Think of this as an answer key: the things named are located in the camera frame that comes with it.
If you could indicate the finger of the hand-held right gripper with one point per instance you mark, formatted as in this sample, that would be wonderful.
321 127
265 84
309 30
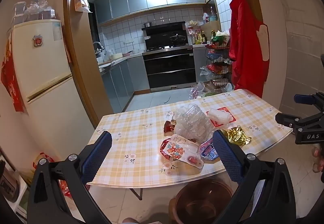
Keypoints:
303 99
286 118

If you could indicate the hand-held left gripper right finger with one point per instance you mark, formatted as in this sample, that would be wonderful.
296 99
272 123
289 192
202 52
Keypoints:
227 157

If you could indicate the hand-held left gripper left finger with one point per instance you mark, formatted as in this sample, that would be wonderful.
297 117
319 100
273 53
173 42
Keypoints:
97 157

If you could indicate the blue pink wrapper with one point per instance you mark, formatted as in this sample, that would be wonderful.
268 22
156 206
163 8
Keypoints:
208 152

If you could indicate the gold foil wrapper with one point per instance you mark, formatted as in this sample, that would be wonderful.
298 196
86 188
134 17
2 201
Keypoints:
238 136

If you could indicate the red white plastic tray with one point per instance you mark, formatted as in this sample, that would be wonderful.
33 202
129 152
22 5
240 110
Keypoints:
220 115

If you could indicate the clear plastic packaging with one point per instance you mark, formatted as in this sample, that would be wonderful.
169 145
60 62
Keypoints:
192 120

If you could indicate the floral print pouch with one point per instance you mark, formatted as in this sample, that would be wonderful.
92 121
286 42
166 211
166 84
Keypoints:
177 150

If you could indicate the brown plastic bin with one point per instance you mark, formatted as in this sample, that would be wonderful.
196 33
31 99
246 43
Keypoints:
200 203

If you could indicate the dark red snack package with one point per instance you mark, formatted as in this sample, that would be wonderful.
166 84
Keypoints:
169 129

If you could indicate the person's right hand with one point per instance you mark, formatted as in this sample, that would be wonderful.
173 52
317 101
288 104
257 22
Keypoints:
319 166

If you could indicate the metal table leg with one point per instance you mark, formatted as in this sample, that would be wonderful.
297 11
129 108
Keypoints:
136 193

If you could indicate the yellow plaid tablecloth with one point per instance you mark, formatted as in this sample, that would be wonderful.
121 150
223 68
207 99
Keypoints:
141 122

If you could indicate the plastic bags on floor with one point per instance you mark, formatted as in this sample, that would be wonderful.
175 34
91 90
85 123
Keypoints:
202 90

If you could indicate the person's foot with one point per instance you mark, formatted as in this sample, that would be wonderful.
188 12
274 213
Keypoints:
130 221

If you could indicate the red apron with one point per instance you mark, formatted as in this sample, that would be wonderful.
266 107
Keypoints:
246 49

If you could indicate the grey lower cabinets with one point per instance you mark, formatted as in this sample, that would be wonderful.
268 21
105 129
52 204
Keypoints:
121 82

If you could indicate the grey kitchen appliance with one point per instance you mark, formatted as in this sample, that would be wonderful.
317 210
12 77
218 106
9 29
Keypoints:
8 183

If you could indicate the white kitchen counter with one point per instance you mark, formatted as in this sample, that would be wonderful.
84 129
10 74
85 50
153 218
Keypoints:
115 61

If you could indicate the white lidded pot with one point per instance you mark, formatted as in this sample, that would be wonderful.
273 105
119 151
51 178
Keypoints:
116 56

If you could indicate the black integrated stove oven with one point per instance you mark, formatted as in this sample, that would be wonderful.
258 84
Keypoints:
169 69

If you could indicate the cream refrigerator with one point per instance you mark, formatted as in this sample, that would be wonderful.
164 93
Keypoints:
38 67

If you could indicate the metal faucet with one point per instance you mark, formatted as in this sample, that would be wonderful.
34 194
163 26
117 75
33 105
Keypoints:
98 45

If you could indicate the red paper banner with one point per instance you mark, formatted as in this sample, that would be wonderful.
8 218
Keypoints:
11 82

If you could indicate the row of condiment bottles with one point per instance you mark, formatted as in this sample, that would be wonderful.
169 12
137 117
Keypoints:
197 38

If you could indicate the clear tall bottle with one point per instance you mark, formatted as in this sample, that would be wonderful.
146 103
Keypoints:
213 14

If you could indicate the white plastic jug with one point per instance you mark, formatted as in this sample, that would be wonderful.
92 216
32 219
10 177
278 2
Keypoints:
206 19

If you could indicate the black wok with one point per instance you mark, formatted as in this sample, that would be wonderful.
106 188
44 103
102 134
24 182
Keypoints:
177 37

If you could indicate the white condiment shelf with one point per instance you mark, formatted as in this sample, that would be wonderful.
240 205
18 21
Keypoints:
193 27

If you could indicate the red fridge magnet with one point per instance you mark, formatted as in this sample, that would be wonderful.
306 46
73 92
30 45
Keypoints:
38 41

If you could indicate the white fridge sticker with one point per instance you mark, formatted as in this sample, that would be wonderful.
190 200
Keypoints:
57 32

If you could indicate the black range hood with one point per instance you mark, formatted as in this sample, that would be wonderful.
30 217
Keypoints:
162 34

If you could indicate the small metal pot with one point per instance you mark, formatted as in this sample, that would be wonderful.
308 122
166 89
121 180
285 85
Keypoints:
147 25

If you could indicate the clear plastic bags pile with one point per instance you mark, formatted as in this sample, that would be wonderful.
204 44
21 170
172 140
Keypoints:
40 9

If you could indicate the clear plastic box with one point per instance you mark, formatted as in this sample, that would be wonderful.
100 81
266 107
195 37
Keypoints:
19 12

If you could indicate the wooden door frame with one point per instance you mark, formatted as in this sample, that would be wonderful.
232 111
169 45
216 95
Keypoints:
76 62

